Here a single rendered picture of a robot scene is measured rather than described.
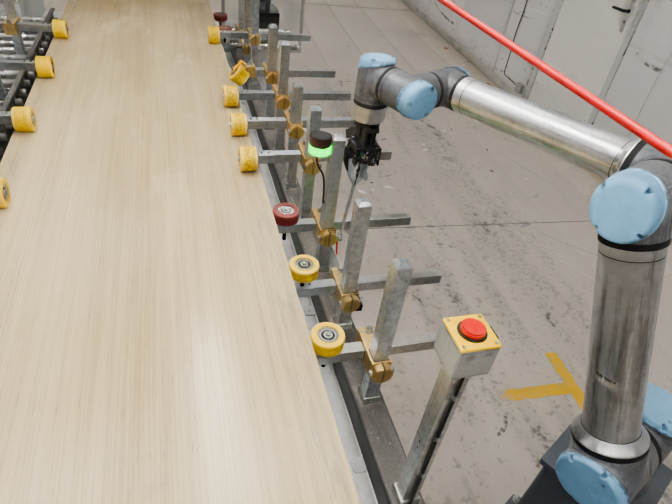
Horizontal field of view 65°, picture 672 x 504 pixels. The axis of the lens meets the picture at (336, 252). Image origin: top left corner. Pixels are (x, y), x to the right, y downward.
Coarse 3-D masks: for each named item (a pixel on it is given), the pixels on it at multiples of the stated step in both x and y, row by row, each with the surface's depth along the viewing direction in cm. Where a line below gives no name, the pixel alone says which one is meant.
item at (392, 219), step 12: (348, 216) 165; (372, 216) 167; (384, 216) 168; (396, 216) 168; (408, 216) 169; (288, 228) 158; (300, 228) 160; (312, 228) 161; (336, 228) 164; (348, 228) 165
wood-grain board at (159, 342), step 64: (128, 0) 304; (64, 64) 221; (128, 64) 230; (192, 64) 239; (64, 128) 179; (128, 128) 185; (192, 128) 190; (64, 192) 151; (128, 192) 154; (192, 192) 158; (256, 192) 162; (0, 256) 127; (64, 256) 130; (128, 256) 133; (192, 256) 135; (256, 256) 138; (0, 320) 112; (64, 320) 114; (128, 320) 116; (192, 320) 118; (256, 320) 121; (0, 384) 100; (64, 384) 102; (128, 384) 103; (192, 384) 105; (256, 384) 107; (320, 384) 109; (0, 448) 90; (64, 448) 92; (128, 448) 93; (192, 448) 95; (256, 448) 96; (320, 448) 98
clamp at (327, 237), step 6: (312, 210) 164; (312, 216) 164; (318, 216) 162; (318, 222) 159; (318, 228) 158; (330, 228) 157; (318, 234) 159; (324, 234) 156; (330, 234) 155; (318, 240) 157; (324, 240) 156; (330, 240) 157; (336, 240) 157
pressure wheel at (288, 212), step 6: (282, 204) 158; (288, 204) 158; (276, 210) 155; (282, 210) 156; (288, 210) 156; (294, 210) 156; (276, 216) 154; (282, 216) 153; (288, 216) 153; (294, 216) 154; (276, 222) 155; (282, 222) 154; (288, 222) 154; (294, 222) 155; (282, 234) 161
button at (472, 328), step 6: (468, 318) 81; (462, 324) 81; (468, 324) 80; (474, 324) 81; (480, 324) 81; (462, 330) 80; (468, 330) 79; (474, 330) 80; (480, 330) 80; (486, 330) 80; (468, 336) 79; (474, 336) 79; (480, 336) 79
